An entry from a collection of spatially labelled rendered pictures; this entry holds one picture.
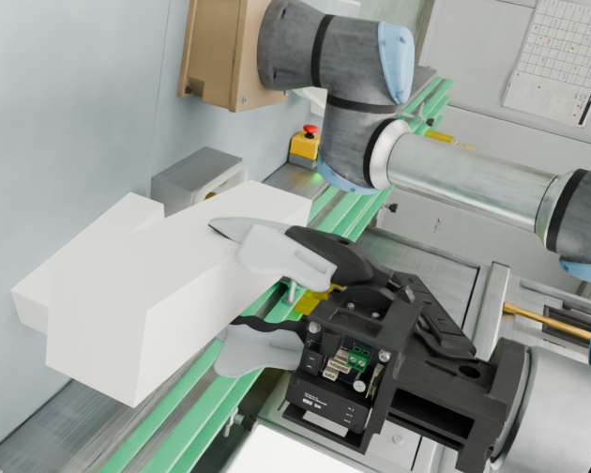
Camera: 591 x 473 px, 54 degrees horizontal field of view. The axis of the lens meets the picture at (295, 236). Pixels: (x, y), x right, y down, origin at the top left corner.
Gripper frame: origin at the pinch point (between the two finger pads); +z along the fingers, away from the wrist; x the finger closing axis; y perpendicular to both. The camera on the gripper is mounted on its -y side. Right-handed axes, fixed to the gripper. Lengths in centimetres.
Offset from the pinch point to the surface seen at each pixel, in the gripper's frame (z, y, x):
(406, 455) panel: -18, -61, 56
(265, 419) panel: 9, -54, 57
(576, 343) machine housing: -50, -125, 50
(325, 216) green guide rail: 17, -88, 26
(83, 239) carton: 32.8, -26.1, 17.9
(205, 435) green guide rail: 14, -37, 51
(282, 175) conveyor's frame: 32, -96, 22
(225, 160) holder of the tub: 29, -57, 10
